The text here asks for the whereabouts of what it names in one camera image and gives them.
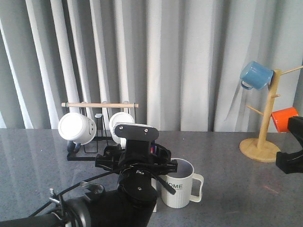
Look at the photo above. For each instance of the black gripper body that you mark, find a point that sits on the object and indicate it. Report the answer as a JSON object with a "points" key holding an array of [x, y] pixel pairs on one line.
{"points": [[136, 167], [292, 163]]}

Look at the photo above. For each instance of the blue white milk carton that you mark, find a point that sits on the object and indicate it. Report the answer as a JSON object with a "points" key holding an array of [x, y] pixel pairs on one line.
{"points": [[153, 181]]}

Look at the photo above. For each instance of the white HOME mug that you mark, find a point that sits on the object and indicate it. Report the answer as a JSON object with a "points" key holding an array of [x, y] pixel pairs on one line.
{"points": [[181, 181]]}

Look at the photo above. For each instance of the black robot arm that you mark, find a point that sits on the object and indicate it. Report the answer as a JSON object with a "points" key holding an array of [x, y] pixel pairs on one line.
{"points": [[85, 211]]}

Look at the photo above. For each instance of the wooden mug tree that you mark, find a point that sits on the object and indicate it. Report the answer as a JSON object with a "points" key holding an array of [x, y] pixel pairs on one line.
{"points": [[260, 149]]}

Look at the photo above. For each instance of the orange enamel mug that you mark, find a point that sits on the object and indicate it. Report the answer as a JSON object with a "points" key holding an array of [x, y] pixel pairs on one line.
{"points": [[281, 117]]}

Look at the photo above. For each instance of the white ribbed mug on rack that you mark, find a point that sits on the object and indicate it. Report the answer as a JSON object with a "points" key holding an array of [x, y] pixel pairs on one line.
{"points": [[116, 119]]}

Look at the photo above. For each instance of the white smiley face mug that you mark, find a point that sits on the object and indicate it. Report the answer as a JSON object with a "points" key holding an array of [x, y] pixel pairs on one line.
{"points": [[77, 129]]}

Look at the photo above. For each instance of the blue enamel mug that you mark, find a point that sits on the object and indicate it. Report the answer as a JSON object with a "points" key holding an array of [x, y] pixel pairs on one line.
{"points": [[255, 75]]}

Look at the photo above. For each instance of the grey pleated curtain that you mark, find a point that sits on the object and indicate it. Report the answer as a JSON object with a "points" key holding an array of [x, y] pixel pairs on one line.
{"points": [[179, 60]]}

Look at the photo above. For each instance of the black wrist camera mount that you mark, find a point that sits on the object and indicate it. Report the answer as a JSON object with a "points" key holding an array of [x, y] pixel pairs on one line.
{"points": [[139, 132]]}

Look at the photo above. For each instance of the black wire mug rack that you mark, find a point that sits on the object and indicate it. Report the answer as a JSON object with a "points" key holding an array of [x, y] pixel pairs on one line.
{"points": [[100, 113]]}

